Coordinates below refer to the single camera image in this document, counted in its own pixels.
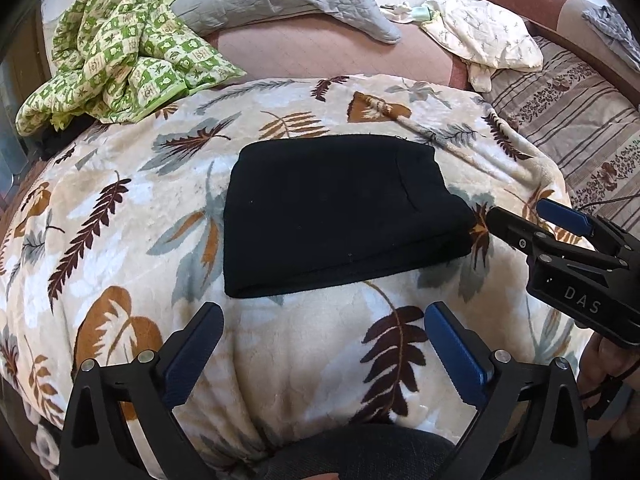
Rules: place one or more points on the white patterned cloth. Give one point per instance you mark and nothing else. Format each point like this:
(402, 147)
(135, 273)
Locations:
(490, 35)

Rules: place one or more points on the grey quilted pillow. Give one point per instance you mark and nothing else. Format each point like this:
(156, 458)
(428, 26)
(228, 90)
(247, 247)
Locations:
(280, 0)

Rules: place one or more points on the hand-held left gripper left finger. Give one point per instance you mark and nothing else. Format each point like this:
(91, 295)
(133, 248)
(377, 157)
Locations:
(192, 360)

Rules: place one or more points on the grey patterned cloth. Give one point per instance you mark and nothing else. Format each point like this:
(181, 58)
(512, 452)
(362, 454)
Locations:
(612, 27)

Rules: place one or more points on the person's right hand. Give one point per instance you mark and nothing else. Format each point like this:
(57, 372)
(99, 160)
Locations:
(597, 365)

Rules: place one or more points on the cream leaf-print blanket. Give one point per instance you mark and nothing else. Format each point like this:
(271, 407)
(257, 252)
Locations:
(125, 200)

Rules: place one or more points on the person's dark clothing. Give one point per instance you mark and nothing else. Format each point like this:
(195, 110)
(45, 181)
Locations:
(360, 455)

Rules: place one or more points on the striped floral sheet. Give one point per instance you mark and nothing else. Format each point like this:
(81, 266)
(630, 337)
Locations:
(580, 110)

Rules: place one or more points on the black pants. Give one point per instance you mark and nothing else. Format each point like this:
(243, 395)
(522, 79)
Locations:
(340, 215)

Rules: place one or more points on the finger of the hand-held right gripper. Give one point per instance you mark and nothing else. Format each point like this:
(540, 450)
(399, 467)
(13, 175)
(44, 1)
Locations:
(520, 237)
(565, 215)

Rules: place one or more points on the dark floral cloth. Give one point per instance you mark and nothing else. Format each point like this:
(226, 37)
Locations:
(30, 440)

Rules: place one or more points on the pink bed sheet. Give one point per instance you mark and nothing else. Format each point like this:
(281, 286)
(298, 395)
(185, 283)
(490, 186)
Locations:
(330, 55)

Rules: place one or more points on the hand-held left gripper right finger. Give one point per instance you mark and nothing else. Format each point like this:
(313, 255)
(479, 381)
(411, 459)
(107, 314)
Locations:
(457, 355)

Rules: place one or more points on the brown sofa backrest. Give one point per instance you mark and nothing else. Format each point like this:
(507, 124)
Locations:
(535, 2)

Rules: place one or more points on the green checkered cloth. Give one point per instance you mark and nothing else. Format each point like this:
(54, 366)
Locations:
(115, 55)

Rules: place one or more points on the wooden cabinet with glass panels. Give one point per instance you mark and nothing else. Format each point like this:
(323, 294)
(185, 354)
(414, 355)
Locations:
(12, 125)

